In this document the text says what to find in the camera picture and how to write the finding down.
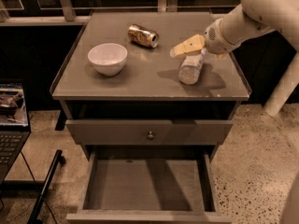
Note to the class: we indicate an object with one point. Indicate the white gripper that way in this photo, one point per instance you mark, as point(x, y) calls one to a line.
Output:
point(214, 41)

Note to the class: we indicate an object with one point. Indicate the clear blue plastic bottle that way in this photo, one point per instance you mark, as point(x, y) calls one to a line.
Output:
point(191, 67)

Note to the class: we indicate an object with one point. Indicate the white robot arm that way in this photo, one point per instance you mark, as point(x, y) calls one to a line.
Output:
point(250, 19)

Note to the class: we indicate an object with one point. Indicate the grey wooden drawer cabinet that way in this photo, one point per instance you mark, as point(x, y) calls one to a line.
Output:
point(148, 87)

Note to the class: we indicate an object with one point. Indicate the round brass drawer knob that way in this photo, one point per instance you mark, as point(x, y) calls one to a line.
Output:
point(150, 135)

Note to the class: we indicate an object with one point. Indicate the grey top drawer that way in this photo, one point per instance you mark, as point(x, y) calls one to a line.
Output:
point(134, 132)

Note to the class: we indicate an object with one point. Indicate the open grey middle drawer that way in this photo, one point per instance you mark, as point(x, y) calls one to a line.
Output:
point(148, 185)

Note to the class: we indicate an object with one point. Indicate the crushed gold soda can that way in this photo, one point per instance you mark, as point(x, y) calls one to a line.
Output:
point(143, 36)

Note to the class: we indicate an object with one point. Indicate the white ceramic bowl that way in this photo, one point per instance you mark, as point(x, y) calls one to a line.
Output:
point(108, 59)

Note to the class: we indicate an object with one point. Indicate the black laptop stand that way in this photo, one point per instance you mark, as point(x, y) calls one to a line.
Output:
point(41, 187)

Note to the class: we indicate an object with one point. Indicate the black laptop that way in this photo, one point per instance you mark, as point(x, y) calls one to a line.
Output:
point(14, 123)

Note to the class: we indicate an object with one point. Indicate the white diagonal post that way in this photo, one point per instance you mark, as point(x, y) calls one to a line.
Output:
point(284, 88)

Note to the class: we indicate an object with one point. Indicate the metal window frame railing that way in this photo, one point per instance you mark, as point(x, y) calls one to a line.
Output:
point(57, 12)

